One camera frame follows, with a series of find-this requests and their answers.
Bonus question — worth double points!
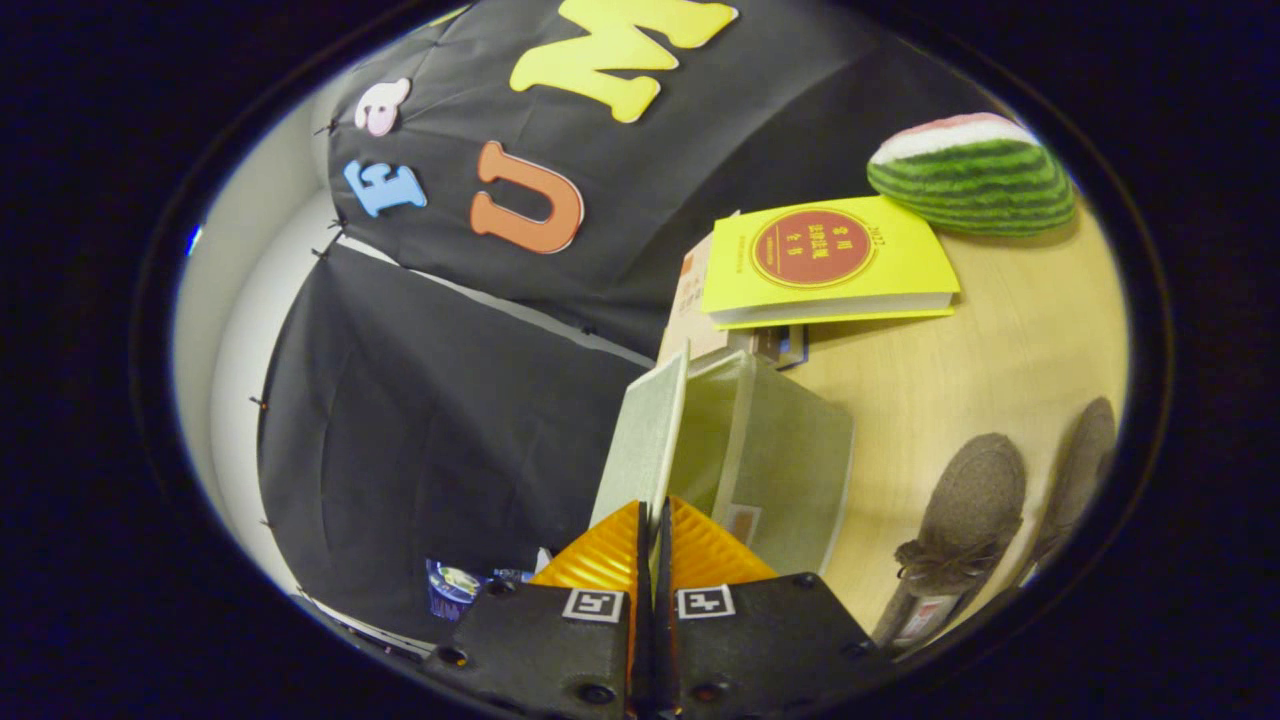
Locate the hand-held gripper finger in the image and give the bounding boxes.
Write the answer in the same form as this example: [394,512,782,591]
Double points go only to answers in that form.
[420,498,656,720]
[655,495,896,720]

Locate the pale green fabric storage box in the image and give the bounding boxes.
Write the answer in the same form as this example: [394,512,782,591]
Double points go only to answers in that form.
[590,340,857,581]

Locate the brown fuzzy shoe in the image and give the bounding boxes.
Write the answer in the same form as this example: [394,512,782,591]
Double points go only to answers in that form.
[1020,397,1118,586]
[870,432,1029,656]

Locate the colourful printed sheets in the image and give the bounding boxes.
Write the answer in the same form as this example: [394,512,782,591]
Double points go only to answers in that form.
[425,558,536,623]

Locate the beige book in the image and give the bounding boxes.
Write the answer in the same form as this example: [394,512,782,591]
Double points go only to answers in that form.
[655,210,761,369]

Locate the yellow book with red circle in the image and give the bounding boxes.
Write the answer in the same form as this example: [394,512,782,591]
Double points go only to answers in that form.
[700,195,961,331]

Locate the watermelon slice plush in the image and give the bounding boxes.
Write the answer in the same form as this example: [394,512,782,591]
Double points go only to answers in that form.
[866,112,1077,238]

